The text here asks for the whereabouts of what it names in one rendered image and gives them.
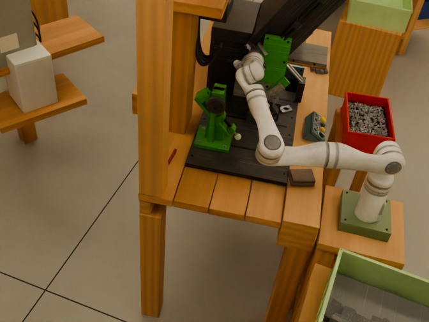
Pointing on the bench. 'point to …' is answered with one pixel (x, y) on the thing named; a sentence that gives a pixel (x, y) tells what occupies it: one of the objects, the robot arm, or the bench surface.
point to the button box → (309, 133)
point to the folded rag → (301, 177)
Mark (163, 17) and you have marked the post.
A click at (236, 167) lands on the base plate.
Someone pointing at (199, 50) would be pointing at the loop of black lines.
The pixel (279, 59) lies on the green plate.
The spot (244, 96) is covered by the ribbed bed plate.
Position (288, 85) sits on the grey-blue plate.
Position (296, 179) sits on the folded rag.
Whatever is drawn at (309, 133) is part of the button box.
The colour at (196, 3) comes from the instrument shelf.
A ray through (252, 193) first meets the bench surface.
